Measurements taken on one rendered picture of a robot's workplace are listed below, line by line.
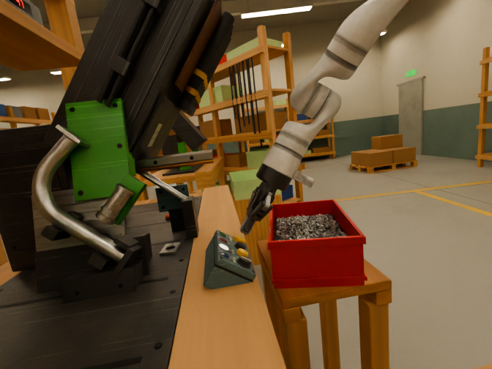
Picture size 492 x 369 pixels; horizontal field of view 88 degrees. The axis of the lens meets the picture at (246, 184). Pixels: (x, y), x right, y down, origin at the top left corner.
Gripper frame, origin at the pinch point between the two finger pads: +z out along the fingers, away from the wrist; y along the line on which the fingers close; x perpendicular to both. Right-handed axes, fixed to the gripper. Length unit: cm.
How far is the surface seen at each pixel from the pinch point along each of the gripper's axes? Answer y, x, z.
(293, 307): 6.0, 16.4, 10.6
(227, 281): 13.1, -1.9, 7.5
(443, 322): -59, 144, 17
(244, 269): 12.9, 0.0, 4.3
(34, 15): -35, -78, -21
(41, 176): 2.4, -41.2, 7.9
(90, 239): 6.0, -27.5, 14.0
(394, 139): -521, 361, -210
